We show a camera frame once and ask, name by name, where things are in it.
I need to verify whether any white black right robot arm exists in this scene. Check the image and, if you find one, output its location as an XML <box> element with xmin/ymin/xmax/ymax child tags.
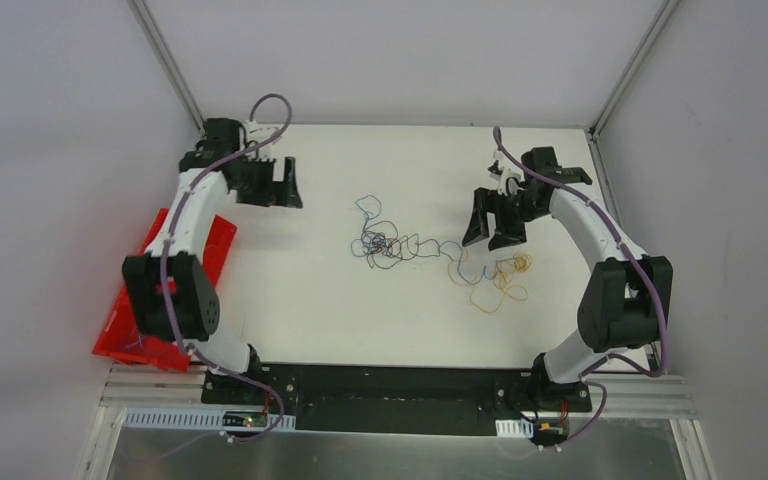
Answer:
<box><xmin>462</xmin><ymin>146</ymin><xmax>673</xmax><ymax>410</ymax></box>

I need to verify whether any yellow wire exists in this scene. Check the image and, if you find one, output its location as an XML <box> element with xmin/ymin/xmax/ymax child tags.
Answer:
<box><xmin>448</xmin><ymin>253</ymin><xmax>534</xmax><ymax>316</ymax></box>

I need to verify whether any blue wire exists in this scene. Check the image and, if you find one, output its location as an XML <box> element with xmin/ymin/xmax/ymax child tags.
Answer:
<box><xmin>350</xmin><ymin>194</ymin><xmax>499</xmax><ymax>287</ymax></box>

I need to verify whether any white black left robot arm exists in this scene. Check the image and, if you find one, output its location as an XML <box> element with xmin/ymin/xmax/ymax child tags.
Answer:
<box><xmin>122</xmin><ymin>118</ymin><xmax>303</xmax><ymax>405</ymax></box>

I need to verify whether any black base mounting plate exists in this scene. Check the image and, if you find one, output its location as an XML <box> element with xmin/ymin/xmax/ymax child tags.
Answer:
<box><xmin>201</xmin><ymin>363</ymin><xmax>592</xmax><ymax>436</ymax></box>

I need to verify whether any aluminium frame rail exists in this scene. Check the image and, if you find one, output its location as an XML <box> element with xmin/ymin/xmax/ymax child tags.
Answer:
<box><xmin>587</xmin><ymin>373</ymin><xmax>698</xmax><ymax>419</ymax></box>

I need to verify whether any white slotted cable duct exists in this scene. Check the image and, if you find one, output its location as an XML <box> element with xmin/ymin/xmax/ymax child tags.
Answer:
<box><xmin>123</xmin><ymin>407</ymin><xmax>296</xmax><ymax>434</ymax></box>

